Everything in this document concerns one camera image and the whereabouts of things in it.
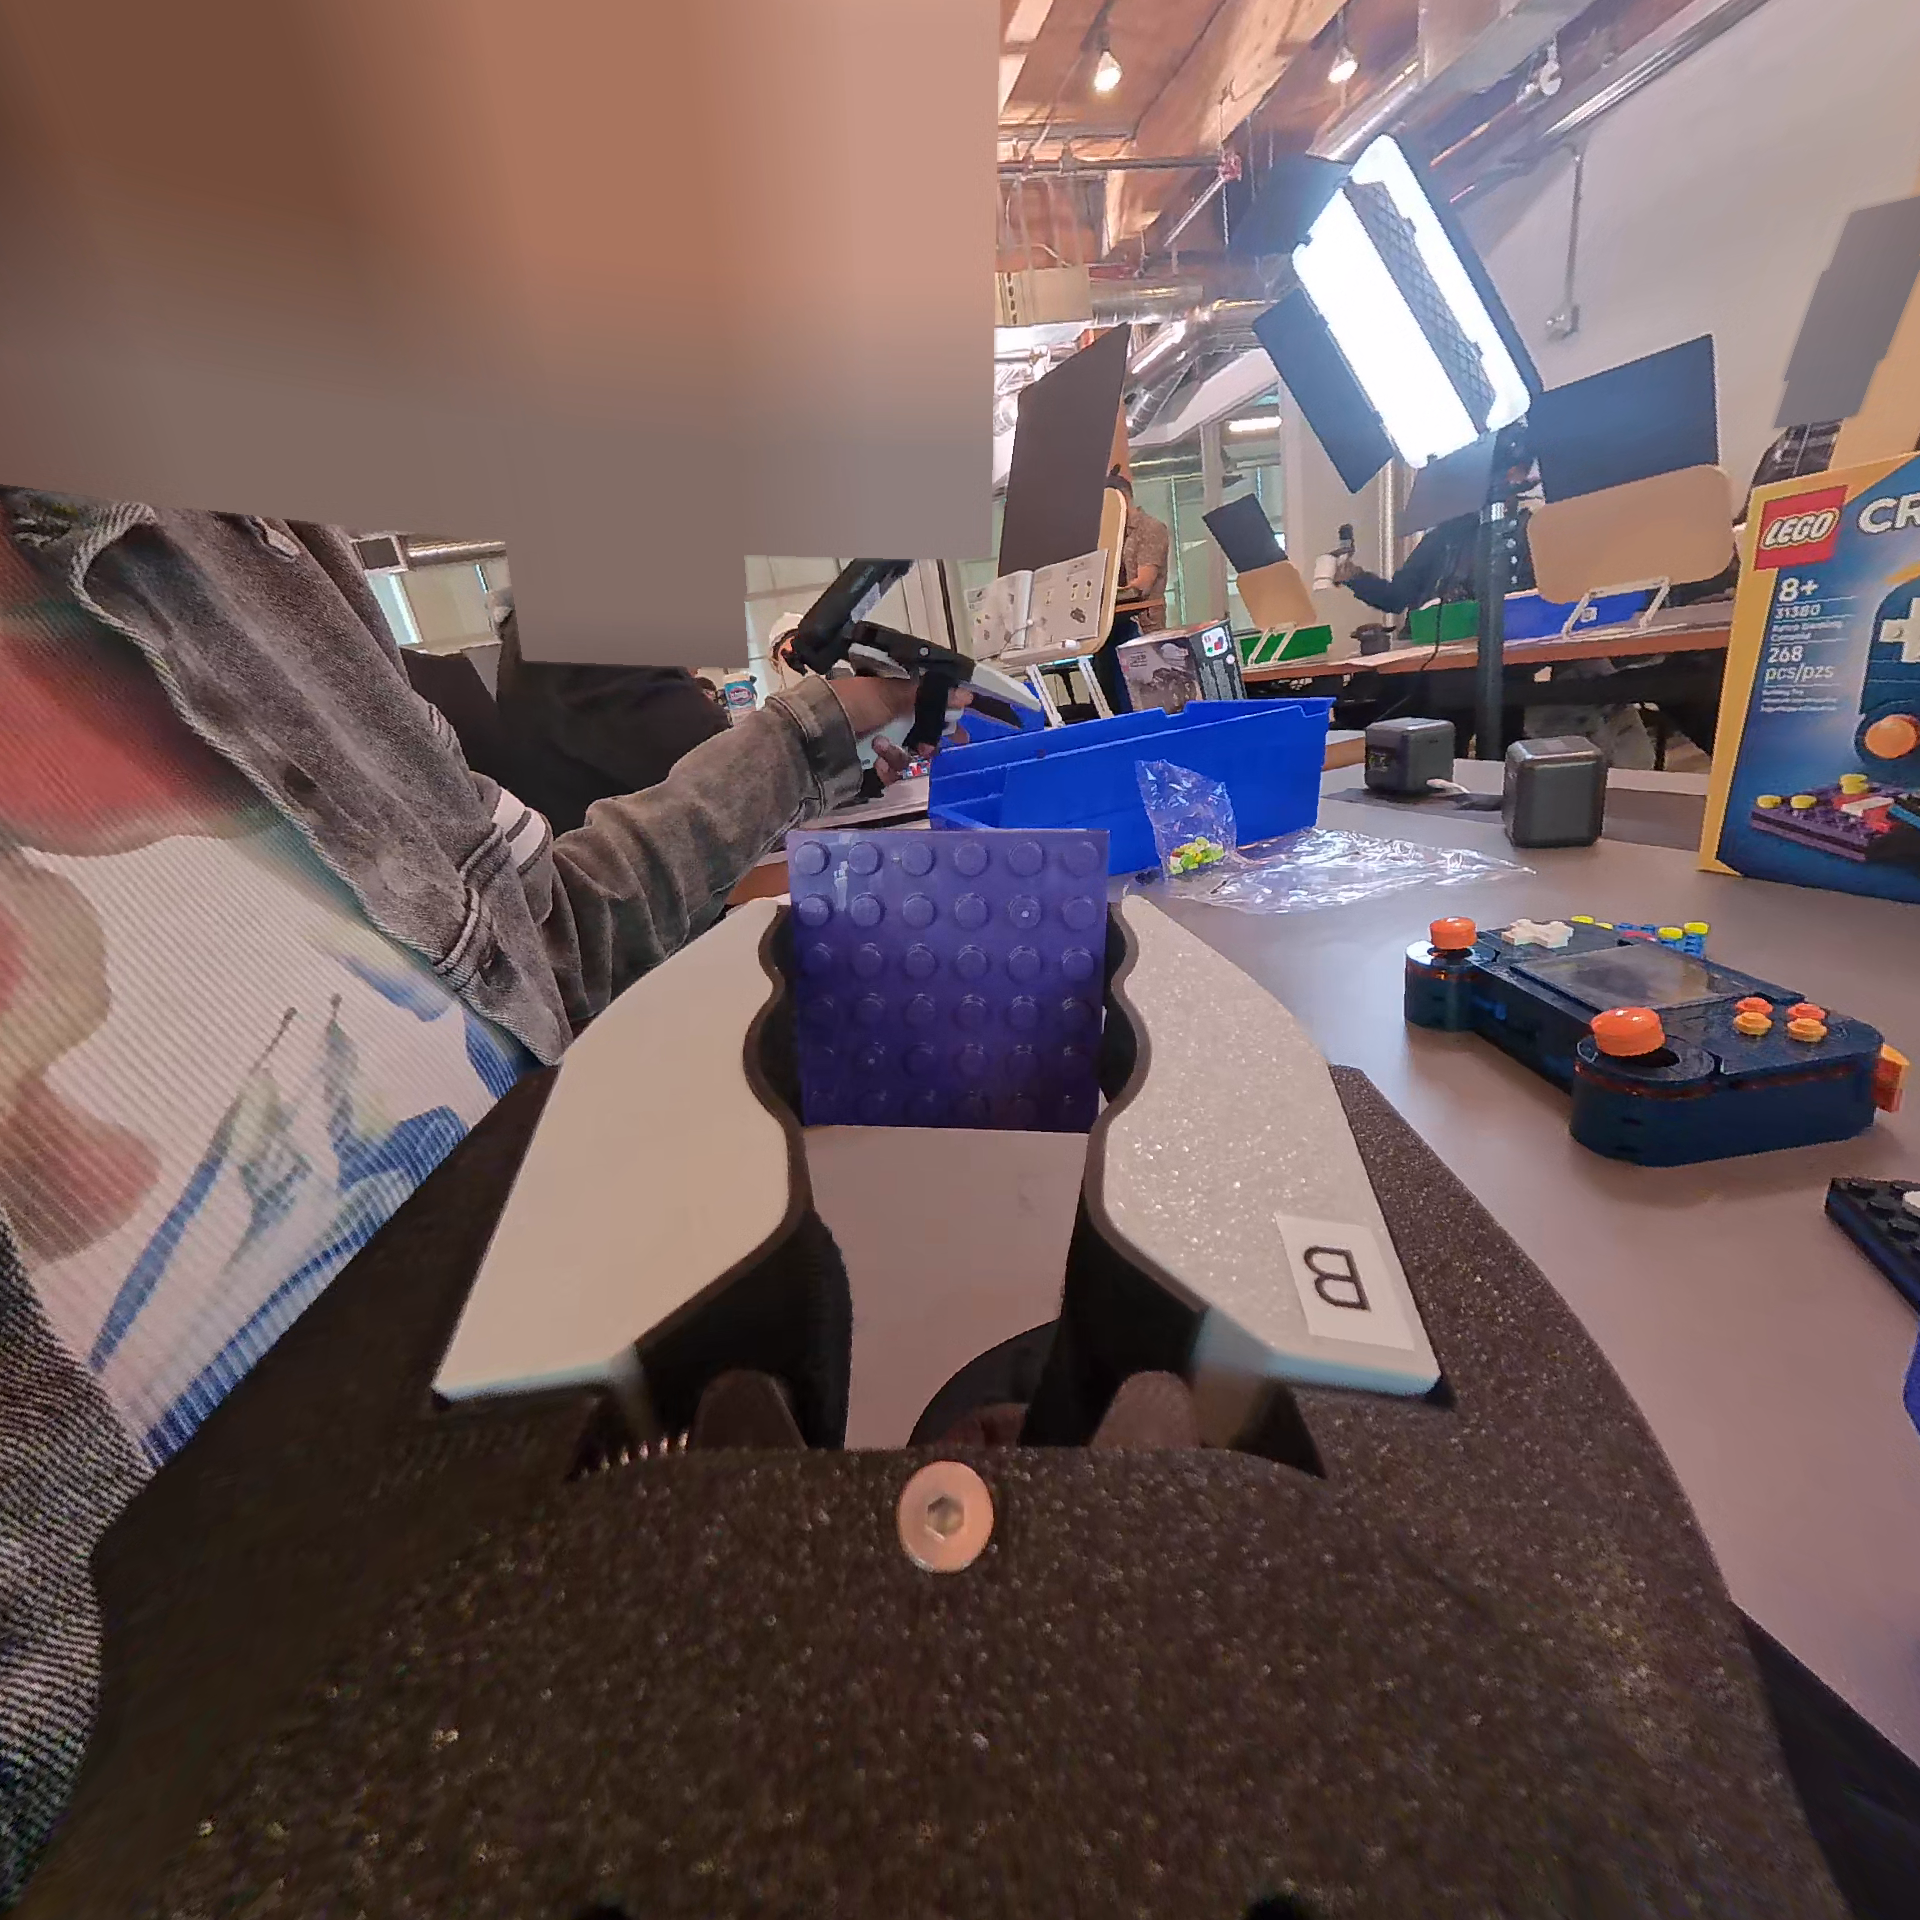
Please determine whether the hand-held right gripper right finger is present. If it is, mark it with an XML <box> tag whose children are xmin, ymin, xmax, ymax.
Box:
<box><xmin>1080</xmin><ymin>895</ymin><xmax>1447</xmax><ymax>1398</ymax></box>

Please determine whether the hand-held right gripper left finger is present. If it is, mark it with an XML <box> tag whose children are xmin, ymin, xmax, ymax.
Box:
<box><xmin>432</xmin><ymin>901</ymin><xmax>821</xmax><ymax>1398</ymax></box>

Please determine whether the large purple brick plate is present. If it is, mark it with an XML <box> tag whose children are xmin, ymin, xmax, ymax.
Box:
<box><xmin>784</xmin><ymin>829</ymin><xmax>1116</xmax><ymax>1134</ymax></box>

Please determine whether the person's left hand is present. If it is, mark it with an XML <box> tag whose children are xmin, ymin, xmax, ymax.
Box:
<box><xmin>829</xmin><ymin>679</ymin><xmax>967</xmax><ymax>789</ymax></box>

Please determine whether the white printed instruction board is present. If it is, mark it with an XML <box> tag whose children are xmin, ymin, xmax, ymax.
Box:
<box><xmin>960</xmin><ymin>546</ymin><xmax>1116</xmax><ymax>666</ymax></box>

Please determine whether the long blue plastic bin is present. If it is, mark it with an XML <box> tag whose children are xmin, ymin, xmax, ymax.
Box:
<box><xmin>926</xmin><ymin>695</ymin><xmax>1341</xmax><ymax>877</ymax></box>

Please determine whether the grey printed toy box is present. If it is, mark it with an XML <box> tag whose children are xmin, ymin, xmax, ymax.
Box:
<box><xmin>1116</xmin><ymin>621</ymin><xmax>1249</xmax><ymax>716</ymax></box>

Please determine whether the clear bag with green pieces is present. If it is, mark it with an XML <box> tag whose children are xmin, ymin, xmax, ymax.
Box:
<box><xmin>1133</xmin><ymin>755</ymin><xmax>1243</xmax><ymax>885</ymax></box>

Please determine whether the large black flag panel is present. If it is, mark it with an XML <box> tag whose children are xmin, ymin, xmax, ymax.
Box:
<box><xmin>996</xmin><ymin>320</ymin><xmax>1137</xmax><ymax>582</ymax></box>

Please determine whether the small black flag panel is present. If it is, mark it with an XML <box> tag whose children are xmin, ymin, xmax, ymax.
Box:
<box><xmin>1200</xmin><ymin>493</ymin><xmax>1292</xmax><ymax>580</ymax></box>

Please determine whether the flat clear plastic bag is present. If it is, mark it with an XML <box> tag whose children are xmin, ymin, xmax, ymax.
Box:
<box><xmin>1162</xmin><ymin>822</ymin><xmax>1536</xmax><ymax>918</ymax></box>

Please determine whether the dark grey cube charger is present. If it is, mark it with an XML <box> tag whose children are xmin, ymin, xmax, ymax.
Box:
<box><xmin>1501</xmin><ymin>733</ymin><xmax>1609</xmax><ymax>852</ymax></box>
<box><xmin>1363</xmin><ymin>714</ymin><xmax>1460</xmax><ymax>800</ymax></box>

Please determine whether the blue brick game console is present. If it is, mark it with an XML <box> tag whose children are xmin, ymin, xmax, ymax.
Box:
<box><xmin>1403</xmin><ymin>913</ymin><xmax>1915</xmax><ymax>1172</ymax></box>

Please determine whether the person's printed white shirt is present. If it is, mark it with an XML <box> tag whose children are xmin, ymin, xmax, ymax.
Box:
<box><xmin>0</xmin><ymin>516</ymin><xmax>539</xmax><ymax>1481</ymax></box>

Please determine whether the person's grey denim jacket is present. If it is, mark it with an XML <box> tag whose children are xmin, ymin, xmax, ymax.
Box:
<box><xmin>0</xmin><ymin>486</ymin><xmax>581</xmax><ymax>1920</ymax></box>

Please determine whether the black light stand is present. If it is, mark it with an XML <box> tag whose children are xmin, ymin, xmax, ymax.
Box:
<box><xmin>1475</xmin><ymin>425</ymin><xmax>1536</xmax><ymax>764</ymax></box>

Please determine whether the studio light panel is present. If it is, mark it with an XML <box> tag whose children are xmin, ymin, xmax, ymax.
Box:
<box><xmin>1249</xmin><ymin>133</ymin><xmax>1723</xmax><ymax>522</ymax></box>

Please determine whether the far wooden table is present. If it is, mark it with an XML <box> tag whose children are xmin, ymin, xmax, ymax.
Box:
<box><xmin>1244</xmin><ymin>619</ymin><xmax>1742</xmax><ymax>679</ymax></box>

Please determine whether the black plate with coloured studs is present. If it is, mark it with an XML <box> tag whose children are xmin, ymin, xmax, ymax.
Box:
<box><xmin>1823</xmin><ymin>1174</ymin><xmax>1920</xmax><ymax>1319</ymax></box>

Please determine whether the cardboard panel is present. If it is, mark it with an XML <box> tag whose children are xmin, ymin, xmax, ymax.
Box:
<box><xmin>1523</xmin><ymin>462</ymin><xmax>1739</xmax><ymax>606</ymax></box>

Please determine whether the blue and yellow toy box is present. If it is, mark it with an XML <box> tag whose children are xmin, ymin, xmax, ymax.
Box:
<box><xmin>1699</xmin><ymin>452</ymin><xmax>1920</xmax><ymax>906</ymax></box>

